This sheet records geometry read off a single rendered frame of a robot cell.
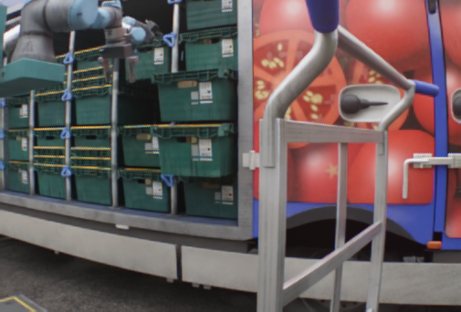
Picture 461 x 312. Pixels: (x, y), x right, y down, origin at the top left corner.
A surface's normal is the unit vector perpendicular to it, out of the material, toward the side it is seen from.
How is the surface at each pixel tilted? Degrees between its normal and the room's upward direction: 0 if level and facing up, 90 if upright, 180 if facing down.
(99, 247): 90
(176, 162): 93
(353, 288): 90
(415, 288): 90
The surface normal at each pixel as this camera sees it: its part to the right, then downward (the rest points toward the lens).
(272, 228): -0.62, -0.01
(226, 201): -0.36, 0.07
